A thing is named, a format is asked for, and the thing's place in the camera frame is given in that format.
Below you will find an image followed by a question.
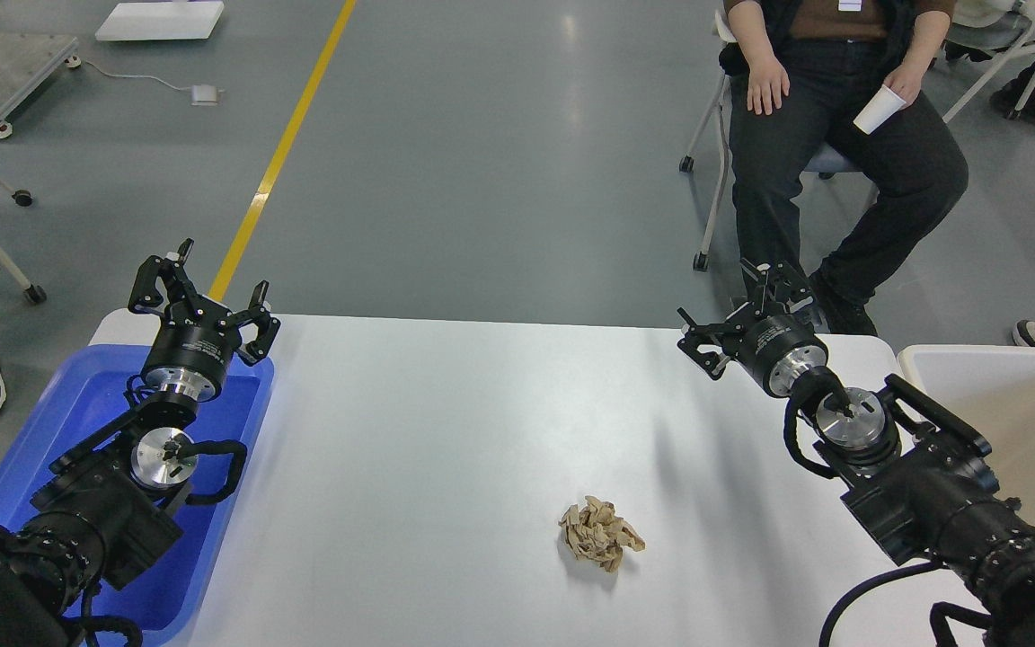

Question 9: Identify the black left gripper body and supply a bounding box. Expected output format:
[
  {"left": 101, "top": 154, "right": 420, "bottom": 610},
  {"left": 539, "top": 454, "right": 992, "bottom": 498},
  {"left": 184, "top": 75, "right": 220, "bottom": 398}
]
[{"left": 140, "top": 302, "right": 242, "bottom": 398}]

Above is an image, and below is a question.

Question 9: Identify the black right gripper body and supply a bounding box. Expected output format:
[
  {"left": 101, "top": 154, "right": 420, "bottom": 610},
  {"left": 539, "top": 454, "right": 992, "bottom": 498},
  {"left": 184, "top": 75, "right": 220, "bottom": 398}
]
[{"left": 726, "top": 306, "right": 828, "bottom": 398}]

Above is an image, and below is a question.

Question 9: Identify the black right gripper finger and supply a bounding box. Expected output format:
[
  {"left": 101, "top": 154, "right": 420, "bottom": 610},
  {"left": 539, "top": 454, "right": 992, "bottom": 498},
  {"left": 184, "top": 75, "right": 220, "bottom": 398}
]
[
  {"left": 742, "top": 259, "right": 816, "bottom": 318},
  {"left": 677, "top": 308, "right": 743, "bottom": 381}
]

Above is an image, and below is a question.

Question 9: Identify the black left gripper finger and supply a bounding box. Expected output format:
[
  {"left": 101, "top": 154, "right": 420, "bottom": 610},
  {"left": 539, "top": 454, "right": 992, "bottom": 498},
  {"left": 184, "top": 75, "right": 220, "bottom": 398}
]
[
  {"left": 227, "top": 281, "right": 282, "bottom": 366},
  {"left": 128, "top": 238, "right": 204, "bottom": 318}
]

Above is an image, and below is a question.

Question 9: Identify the brown paper ball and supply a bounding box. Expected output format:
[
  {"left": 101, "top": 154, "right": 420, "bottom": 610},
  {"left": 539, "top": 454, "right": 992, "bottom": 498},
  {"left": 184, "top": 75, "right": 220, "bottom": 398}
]
[{"left": 558, "top": 495, "right": 648, "bottom": 574}]

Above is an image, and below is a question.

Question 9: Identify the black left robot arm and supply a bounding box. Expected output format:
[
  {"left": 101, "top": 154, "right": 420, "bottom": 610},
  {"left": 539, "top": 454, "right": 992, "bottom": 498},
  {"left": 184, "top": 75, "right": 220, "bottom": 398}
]
[{"left": 0, "top": 239, "right": 280, "bottom": 646}]

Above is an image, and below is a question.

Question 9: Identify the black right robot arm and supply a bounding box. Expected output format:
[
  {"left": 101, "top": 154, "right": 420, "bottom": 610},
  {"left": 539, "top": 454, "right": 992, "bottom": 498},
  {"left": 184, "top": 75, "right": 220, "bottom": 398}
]
[{"left": 677, "top": 263, "right": 1035, "bottom": 646}]

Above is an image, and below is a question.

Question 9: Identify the seated person in black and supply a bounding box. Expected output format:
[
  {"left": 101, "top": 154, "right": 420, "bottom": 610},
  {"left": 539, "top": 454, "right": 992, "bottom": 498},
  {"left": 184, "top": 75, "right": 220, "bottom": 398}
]
[{"left": 719, "top": 0, "right": 970, "bottom": 339}]

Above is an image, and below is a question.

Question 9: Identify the white paper cup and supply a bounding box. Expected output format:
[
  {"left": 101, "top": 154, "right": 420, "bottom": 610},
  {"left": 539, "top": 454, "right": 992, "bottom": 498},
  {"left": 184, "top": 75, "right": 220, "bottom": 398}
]
[{"left": 852, "top": 85, "right": 907, "bottom": 135}]

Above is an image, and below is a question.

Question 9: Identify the grey office chair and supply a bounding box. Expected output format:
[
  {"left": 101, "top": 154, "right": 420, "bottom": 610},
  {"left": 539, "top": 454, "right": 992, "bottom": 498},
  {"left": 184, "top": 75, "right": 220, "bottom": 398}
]
[{"left": 678, "top": 9, "right": 882, "bottom": 273}]

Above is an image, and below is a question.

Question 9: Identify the metal cart platform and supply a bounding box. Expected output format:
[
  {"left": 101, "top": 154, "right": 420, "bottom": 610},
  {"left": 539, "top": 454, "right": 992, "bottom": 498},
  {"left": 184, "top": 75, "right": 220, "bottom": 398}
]
[{"left": 0, "top": 32, "right": 81, "bottom": 139}]

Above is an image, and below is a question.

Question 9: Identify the white plastic bin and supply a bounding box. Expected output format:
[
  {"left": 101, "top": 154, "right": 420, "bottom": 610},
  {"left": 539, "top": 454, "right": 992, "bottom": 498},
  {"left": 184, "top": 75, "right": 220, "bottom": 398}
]
[{"left": 897, "top": 345, "right": 1035, "bottom": 526}]

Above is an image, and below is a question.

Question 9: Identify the white flat board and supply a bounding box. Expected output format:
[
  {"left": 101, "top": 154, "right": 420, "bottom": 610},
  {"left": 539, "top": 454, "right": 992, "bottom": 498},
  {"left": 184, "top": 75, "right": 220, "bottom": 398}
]
[{"left": 94, "top": 1, "right": 225, "bottom": 42}]

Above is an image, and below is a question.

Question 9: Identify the blue plastic bin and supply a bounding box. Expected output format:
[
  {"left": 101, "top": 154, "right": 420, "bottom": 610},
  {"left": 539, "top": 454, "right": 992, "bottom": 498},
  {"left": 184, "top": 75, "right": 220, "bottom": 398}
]
[{"left": 0, "top": 344, "right": 275, "bottom": 646}]

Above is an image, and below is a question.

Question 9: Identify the white power adapter with cable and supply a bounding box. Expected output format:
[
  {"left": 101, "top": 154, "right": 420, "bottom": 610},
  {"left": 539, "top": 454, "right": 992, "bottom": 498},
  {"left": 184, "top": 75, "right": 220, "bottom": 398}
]
[{"left": 68, "top": 55, "right": 225, "bottom": 107}]

